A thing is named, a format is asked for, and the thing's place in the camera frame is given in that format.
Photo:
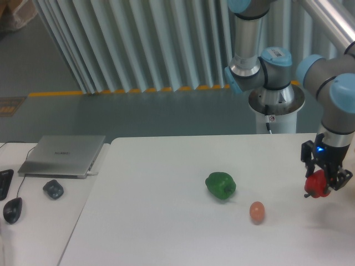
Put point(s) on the cardboard box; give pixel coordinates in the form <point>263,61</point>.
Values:
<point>16,14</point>

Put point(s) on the black computer mouse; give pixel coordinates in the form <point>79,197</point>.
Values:
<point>12,210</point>

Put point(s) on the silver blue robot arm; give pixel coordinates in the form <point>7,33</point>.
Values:
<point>331,82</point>

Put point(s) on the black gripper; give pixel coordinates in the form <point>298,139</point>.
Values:
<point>327,151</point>

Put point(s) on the dark earbuds case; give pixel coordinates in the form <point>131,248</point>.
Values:
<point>53,189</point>

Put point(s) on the black keyboard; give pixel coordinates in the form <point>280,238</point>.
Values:
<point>5,179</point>

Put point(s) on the white folding screen partition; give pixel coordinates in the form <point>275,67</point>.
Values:
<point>161,45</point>

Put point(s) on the brown egg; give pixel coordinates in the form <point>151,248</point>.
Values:
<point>257,211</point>

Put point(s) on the silver closed laptop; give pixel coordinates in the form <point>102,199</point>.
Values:
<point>64,156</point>

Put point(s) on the green bell pepper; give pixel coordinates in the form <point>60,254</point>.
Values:
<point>221,185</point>

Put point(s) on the red bell pepper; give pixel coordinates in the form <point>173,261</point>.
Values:
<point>316,185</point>

